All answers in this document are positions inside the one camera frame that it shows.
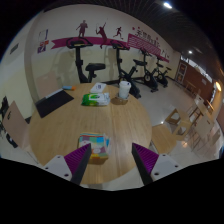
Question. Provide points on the green wet wipes pack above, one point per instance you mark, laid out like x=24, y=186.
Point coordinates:
x=95, y=99

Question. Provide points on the white tissue pack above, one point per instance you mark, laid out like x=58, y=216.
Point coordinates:
x=98, y=87

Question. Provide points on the blue and orange marker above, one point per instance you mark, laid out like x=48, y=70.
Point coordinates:
x=69, y=88

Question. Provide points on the white wall poster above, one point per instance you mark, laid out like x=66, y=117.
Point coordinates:
x=43, y=34

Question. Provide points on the brown wooden chair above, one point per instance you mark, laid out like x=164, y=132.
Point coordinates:
x=15, y=125

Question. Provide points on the light wooden stool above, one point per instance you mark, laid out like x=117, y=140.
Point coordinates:
x=163, y=138

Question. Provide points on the brown round coaster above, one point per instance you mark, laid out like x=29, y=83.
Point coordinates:
x=116, y=101

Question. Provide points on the black flat laptop sleeve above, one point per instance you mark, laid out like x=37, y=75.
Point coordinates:
x=53, y=103

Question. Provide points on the colourful checkered towel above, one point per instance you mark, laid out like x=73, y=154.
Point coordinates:
x=95, y=145

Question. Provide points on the orange and purple wall poster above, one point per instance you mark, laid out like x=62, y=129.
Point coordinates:
x=42, y=46

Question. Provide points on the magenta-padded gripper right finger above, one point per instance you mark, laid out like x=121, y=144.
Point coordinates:
x=150, y=163

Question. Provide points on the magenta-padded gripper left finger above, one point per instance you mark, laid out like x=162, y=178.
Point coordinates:
x=74, y=163

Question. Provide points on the round ceiling light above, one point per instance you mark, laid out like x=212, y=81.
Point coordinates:
x=167, y=5
x=190, y=52

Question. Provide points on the black exercise bike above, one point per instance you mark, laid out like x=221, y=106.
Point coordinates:
x=128, y=75
x=148, y=76
x=79, y=56
x=162, y=75

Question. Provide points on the white paper cup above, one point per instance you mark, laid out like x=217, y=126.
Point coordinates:
x=124, y=90

